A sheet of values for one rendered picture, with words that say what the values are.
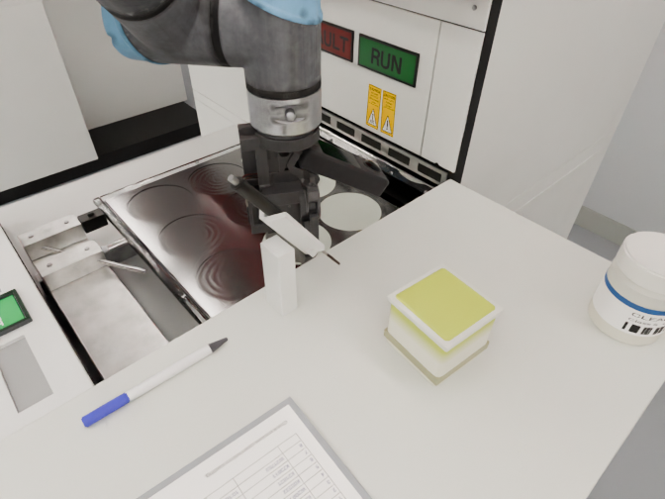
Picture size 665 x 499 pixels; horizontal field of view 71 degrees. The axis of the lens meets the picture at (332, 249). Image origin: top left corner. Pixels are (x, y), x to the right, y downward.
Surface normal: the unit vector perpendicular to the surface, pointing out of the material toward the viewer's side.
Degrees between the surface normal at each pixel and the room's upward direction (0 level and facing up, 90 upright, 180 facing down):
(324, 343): 0
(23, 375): 0
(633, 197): 90
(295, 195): 90
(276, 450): 0
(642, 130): 90
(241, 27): 79
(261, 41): 90
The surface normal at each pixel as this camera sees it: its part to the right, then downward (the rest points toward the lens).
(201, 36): -0.13, 0.64
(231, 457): 0.01, -0.75
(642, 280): -0.79, 0.40
